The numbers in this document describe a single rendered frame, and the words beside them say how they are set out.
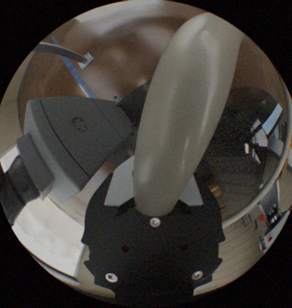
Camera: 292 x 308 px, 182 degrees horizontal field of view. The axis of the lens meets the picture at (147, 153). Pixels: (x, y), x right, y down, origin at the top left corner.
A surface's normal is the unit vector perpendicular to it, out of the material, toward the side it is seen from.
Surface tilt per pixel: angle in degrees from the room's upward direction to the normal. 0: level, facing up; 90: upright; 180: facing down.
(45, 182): 90
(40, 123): 90
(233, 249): 90
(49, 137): 90
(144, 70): 0
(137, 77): 0
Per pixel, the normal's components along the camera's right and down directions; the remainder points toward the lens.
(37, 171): 0.81, -0.49
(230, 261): -0.57, -0.75
